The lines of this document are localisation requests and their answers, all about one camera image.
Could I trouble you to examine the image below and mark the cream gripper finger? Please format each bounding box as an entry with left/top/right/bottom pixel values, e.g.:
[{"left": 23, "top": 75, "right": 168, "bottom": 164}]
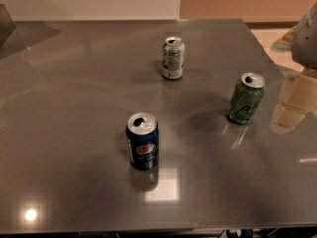
[{"left": 273, "top": 68, "right": 317, "bottom": 129}]

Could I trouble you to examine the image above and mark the green soda can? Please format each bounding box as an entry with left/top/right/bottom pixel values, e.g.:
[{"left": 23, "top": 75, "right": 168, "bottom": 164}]
[{"left": 227, "top": 72, "right": 265, "bottom": 125}]

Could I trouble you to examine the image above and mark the blue Pepsi can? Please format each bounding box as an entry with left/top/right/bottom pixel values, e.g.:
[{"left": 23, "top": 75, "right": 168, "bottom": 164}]
[{"left": 126, "top": 112, "right": 159, "bottom": 170}]

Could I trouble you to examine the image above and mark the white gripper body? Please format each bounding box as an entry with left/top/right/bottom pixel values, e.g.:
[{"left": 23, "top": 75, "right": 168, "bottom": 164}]
[{"left": 292, "top": 2, "right": 317, "bottom": 69}]

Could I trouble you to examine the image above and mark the white green 7up can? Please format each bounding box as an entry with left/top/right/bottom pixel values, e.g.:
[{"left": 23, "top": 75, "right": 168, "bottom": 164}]
[{"left": 162, "top": 36, "right": 185, "bottom": 80}]

